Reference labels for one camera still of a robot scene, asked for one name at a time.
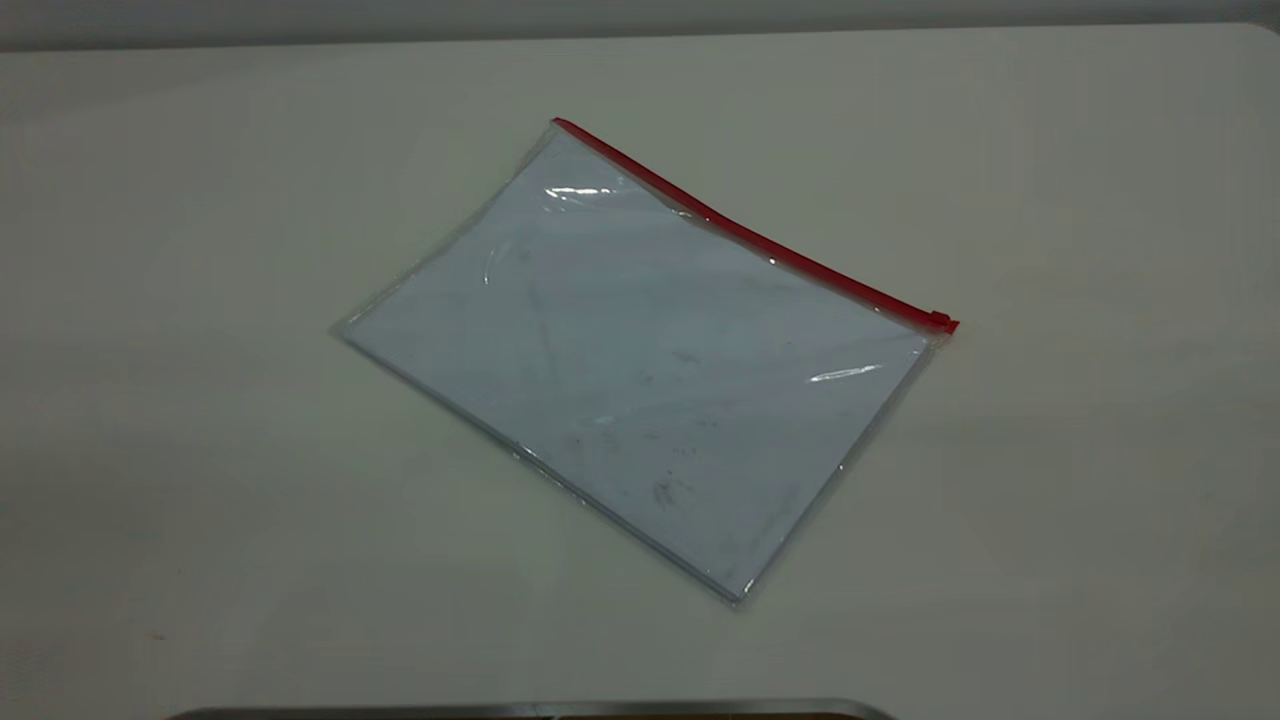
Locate clear zip bag red strip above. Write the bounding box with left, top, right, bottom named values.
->
left=330, top=117, right=961, bottom=609

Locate silver metal edge bar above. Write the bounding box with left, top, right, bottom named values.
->
left=165, top=698, right=896, bottom=720

